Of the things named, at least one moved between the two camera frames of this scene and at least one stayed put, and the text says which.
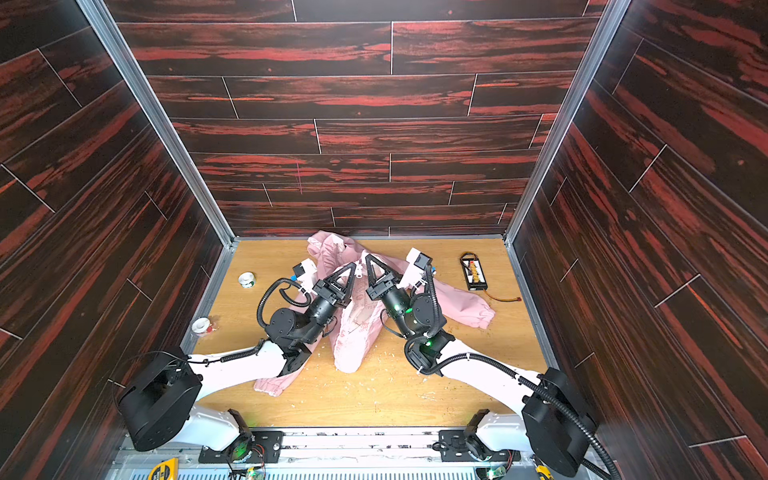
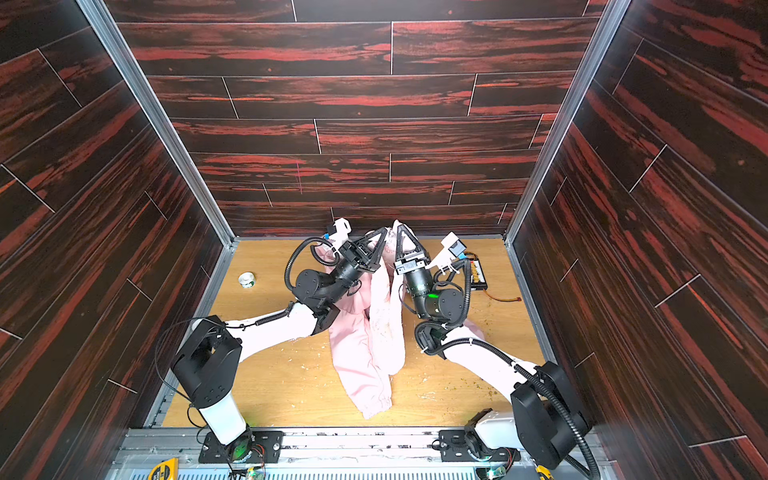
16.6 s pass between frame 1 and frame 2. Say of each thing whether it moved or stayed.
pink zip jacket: moved
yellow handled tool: stayed
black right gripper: moved
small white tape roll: stayed
